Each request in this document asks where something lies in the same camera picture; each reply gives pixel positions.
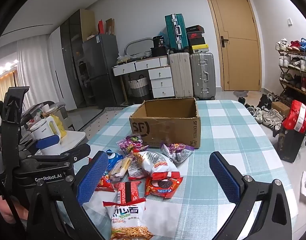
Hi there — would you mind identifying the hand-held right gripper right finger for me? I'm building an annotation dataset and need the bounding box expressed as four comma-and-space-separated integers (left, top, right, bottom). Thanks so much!
209, 152, 293, 240

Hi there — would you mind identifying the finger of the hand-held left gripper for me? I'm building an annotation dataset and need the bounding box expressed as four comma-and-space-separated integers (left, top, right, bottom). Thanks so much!
30, 143, 92, 169
19, 135, 61, 156

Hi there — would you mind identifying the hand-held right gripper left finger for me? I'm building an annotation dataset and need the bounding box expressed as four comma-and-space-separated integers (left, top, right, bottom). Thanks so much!
26, 151, 109, 240

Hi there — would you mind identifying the small red snack packet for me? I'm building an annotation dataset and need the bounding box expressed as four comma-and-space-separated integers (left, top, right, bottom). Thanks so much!
95, 175, 116, 192

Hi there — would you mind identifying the blue cookie packet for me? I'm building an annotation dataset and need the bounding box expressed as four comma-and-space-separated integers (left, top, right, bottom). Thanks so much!
103, 149, 125, 165

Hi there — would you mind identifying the cream wafer packet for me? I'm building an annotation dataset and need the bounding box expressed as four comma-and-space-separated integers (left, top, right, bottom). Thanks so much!
108, 155, 133, 180

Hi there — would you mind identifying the red black-striped noodle packet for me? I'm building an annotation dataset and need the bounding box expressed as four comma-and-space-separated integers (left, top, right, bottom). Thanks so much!
114, 180, 142, 205

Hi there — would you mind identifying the purple cartoon snack packet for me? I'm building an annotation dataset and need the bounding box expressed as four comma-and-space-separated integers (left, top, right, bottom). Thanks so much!
117, 134, 150, 155

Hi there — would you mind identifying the silver purple snack packet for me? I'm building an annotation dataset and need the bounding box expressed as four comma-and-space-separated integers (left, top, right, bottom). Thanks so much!
160, 142, 195, 164

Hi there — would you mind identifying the white crispy noodle packet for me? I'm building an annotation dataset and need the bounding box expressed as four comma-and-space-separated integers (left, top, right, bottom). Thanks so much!
103, 197, 153, 240

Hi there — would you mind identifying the white red chips packet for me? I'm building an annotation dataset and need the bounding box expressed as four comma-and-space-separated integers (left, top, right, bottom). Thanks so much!
128, 151, 181, 180

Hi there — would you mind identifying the red chocolate cookie packet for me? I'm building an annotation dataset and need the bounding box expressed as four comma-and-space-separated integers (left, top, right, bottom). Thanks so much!
144, 175, 183, 199

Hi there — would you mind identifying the person's left hand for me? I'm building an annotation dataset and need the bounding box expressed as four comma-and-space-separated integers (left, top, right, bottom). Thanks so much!
0, 201, 28, 228

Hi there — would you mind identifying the white electric kettle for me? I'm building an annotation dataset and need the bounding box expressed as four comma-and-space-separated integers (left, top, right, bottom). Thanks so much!
30, 116, 61, 155

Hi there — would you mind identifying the white side table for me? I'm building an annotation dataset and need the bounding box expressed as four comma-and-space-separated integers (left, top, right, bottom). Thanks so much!
34, 130, 89, 157

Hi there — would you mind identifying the yellow bag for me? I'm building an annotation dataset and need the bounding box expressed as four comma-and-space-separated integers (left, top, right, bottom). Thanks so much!
53, 115, 67, 138

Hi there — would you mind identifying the grey cluttered stand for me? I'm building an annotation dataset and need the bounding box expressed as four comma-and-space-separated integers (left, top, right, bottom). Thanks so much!
20, 101, 68, 130

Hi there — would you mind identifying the black white patterned rug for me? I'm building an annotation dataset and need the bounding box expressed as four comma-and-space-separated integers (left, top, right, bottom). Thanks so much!
78, 106, 130, 133

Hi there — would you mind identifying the teal checked tablecloth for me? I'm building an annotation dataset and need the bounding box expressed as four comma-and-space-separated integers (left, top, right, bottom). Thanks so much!
55, 99, 299, 240

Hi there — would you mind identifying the white curtain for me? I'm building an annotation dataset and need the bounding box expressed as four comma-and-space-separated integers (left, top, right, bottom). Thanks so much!
16, 39, 56, 105

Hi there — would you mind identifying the yellow curtain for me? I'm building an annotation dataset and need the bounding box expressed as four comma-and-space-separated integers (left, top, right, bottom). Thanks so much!
0, 71, 19, 103

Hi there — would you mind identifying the black shopping bag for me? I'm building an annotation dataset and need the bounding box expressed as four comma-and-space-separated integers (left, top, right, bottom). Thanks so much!
278, 124, 306, 163

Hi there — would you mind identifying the white wardrobe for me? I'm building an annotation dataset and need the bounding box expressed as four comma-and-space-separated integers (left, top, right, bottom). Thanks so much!
48, 26, 77, 112

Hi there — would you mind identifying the pile of dark white shoes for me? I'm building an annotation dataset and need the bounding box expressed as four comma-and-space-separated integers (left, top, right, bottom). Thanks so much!
238, 93, 285, 131

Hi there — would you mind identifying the woven laundry basket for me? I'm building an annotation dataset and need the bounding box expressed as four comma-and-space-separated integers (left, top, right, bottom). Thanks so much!
128, 76, 150, 98

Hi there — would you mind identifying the dark glass cabinet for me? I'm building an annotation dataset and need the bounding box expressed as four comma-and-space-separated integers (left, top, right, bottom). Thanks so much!
60, 9, 96, 109

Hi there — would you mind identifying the small brown cardboard box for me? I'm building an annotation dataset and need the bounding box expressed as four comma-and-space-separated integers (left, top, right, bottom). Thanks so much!
272, 102, 291, 117

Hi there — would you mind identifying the grey refrigerator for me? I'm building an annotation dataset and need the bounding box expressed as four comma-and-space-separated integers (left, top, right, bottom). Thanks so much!
82, 33, 125, 109

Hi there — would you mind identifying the red shopping bag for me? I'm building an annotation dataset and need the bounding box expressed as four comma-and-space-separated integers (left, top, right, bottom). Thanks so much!
282, 100, 306, 133

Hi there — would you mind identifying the silver suitcase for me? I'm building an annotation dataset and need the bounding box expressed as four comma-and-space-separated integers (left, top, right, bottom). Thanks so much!
190, 52, 216, 101

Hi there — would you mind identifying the white drawer desk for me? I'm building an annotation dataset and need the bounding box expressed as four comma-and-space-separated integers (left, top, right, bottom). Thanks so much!
112, 56, 175, 105

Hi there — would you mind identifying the beige suitcase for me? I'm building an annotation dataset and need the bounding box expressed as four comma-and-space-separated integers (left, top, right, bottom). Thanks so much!
169, 52, 193, 98

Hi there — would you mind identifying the wooden shoe rack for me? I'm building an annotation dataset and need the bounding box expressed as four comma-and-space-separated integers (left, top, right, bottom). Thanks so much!
278, 50, 306, 103

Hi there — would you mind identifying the wooden door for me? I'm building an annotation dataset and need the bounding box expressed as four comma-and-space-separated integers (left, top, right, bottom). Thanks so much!
203, 0, 262, 92

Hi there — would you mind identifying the black storage bin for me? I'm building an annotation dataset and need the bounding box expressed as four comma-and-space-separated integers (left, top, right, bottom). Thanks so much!
150, 47, 168, 57

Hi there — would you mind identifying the arched mirror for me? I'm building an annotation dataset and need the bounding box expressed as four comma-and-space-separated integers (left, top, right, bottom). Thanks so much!
124, 37, 156, 55

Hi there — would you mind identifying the brown cardboard carton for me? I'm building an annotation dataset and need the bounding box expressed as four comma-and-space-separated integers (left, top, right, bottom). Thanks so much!
105, 18, 115, 35

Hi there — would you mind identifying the yellow black shoe box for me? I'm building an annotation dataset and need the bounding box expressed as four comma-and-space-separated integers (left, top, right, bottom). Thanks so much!
189, 44, 209, 54

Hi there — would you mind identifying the black printed box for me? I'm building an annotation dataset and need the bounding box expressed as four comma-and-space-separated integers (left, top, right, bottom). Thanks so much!
153, 36, 167, 48

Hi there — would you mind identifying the plain black shoe box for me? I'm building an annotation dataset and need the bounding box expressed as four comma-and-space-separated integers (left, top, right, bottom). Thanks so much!
188, 38, 206, 47

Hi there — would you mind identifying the teal suitcase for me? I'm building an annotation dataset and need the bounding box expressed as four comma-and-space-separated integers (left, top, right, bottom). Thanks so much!
165, 14, 188, 52

